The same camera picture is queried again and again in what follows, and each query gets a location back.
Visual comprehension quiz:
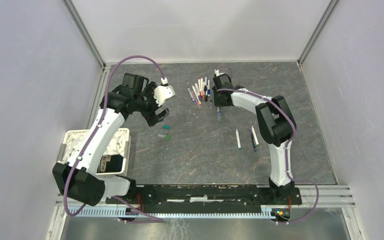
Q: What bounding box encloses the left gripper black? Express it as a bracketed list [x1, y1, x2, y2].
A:
[134, 82, 170, 126]

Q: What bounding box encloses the teal capped white pen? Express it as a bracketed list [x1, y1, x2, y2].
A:
[235, 128, 242, 150]

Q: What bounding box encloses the purple transparent pen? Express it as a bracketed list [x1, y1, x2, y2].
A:
[249, 127, 257, 152]

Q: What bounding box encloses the green capped white pen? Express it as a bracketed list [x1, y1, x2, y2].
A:
[251, 126, 260, 147]

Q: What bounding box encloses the blue transparent pen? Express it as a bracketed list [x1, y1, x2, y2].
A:
[216, 107, 221, 120]

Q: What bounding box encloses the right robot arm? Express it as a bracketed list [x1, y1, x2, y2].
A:
[212, 69, 297, 204]

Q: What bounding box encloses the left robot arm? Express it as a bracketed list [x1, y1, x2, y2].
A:
[52, 73, 175, 206]

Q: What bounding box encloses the black capped pen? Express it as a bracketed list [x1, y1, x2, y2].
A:
[203, 76, 209, 102]

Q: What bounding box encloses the white cloth in basket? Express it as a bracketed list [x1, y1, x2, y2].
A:
[61, 128, 130, 163]

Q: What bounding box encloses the white plastic basket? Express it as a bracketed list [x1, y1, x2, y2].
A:
[57, 128, 131, 177]

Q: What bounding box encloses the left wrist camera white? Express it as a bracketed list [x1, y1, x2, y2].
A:
[153, 77, 176, 107]

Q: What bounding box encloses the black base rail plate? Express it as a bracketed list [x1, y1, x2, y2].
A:
[105, 184, 303, 214]

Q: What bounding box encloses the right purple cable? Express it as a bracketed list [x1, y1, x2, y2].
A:
[215, 66, 320, 225]

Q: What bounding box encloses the purple cable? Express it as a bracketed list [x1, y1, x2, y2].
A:
[62, 55, 171, 224]
[215, 66, 320, 225]

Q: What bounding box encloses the white slotted cable duct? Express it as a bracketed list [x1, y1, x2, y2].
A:
[77, 205, 288, 220]

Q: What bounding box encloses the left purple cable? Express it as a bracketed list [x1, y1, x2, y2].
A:
[62, 55, 171, 224]

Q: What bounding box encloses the aluminium frame rail left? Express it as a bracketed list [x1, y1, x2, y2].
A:
[62, 0, 106, 69]

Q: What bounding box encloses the aluminium frame rail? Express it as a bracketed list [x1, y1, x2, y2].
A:
[297, 0, 340, 68]
[62, 0, 106, 69]

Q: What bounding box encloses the aluminium frame rail right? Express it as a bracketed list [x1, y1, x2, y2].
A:
[297, 0, 340, 68]

